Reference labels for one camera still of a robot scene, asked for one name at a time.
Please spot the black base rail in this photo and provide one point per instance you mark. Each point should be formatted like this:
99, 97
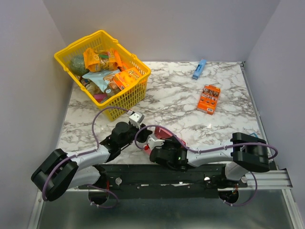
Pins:
158, 182

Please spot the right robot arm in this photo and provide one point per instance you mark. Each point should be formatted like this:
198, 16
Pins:
243, 153

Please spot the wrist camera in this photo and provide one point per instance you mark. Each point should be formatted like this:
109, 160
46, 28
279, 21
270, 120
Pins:
135, 118
153, 142

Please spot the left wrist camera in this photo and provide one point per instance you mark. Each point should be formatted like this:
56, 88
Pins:
135, 118

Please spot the pink paper box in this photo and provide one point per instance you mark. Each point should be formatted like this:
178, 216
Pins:
159, 133

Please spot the green melon ball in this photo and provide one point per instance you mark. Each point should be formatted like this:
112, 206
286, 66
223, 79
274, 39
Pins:
77, 65

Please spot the orange product box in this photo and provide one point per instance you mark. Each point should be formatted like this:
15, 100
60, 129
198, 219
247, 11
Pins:
209, 99

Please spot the orange snack bag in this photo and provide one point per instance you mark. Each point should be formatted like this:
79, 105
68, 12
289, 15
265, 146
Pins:
100, 60

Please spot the yellow plastic basket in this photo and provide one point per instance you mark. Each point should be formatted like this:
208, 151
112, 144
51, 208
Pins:
101, 40

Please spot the blue small box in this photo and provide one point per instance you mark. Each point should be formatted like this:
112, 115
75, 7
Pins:
199, 69

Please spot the light blue snack bag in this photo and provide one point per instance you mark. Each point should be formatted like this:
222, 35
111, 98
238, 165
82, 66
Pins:
103, 79

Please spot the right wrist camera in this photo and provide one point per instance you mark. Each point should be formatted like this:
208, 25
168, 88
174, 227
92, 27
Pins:
153, 142

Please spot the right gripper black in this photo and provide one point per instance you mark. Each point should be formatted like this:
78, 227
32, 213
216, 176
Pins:
167, 143

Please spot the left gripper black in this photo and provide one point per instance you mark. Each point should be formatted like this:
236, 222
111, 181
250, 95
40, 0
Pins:
143, 135

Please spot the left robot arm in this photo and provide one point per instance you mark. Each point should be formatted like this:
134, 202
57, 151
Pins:
57, 172

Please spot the orange cracker box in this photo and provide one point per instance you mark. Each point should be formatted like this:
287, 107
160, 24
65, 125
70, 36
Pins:
127, 78

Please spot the pink item in basket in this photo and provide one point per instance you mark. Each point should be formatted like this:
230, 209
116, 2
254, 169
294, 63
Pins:
101, 98

